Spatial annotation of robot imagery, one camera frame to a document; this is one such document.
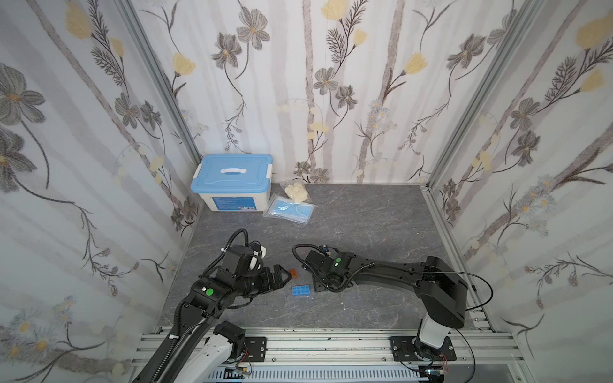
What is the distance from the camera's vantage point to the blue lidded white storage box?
3.28ft

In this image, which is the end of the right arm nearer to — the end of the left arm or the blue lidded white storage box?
the end of the left arm

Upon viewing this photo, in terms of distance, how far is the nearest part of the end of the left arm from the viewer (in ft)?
1.99
